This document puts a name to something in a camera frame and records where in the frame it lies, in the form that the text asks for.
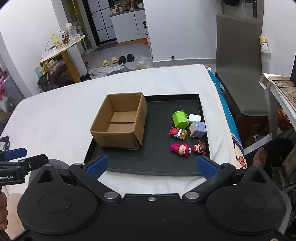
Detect carved wooden board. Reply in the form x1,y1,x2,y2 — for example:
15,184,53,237
268,76,296,112

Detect black bag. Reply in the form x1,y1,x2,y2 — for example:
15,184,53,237
266,138,294,167

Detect clear glass jar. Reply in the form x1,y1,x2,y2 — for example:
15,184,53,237
65,23,78,39

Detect yellow and white bottle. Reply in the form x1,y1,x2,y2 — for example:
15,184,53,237
259,36,269,52

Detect person's left hand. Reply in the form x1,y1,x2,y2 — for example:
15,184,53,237
0,193,8,230

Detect red figurine with yellow jar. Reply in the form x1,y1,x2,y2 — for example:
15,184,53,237
168,127,188,141

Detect brown cardboard box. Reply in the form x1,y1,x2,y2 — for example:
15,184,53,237
90,92,148,150

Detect yellow round table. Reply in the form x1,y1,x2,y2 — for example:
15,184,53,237
40,35,86,82

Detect grey chair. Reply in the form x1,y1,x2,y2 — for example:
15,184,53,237
215,13,272,149

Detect brown carton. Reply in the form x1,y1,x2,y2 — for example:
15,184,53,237
59,31,70,45

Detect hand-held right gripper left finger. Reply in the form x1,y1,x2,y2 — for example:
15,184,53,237
29,155,121,202

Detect green hexagonal box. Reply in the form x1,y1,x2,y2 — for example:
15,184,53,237
171,111,189,129

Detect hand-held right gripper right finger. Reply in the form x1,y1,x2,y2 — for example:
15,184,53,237
183,155,275,202

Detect lilac toy box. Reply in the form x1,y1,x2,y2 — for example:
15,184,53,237
190,121,206,138

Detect pink plush toy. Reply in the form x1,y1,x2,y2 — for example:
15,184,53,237
0,72,7,98

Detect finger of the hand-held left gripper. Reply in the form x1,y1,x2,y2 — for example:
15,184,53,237
0,148,27,161
0,154,49,173

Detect clear plastic bag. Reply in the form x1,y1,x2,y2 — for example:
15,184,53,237
134,55,152,70

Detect black framed glass door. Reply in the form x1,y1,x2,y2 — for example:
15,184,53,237
82,0,116,43

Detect white side table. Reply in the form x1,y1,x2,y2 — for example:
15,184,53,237
259,73,296,139

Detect magenta figurine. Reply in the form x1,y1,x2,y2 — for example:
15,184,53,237
171,143,192,157

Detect black tray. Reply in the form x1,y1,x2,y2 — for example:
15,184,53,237
83,94,211,178

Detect blue printed bedsheet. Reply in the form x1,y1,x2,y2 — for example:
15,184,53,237
207,66,248,169

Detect white cabinet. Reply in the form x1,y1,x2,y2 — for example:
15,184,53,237
110,8,146,43

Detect orange basket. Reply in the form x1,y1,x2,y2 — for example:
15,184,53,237
277,107,293,130

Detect person's foot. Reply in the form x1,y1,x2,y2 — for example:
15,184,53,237
253,147,269,166

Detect white plastic bag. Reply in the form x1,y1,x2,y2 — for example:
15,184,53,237
89,66,125,78

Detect brown-haired doll figurine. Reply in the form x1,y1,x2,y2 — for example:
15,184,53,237
192,140,207,155

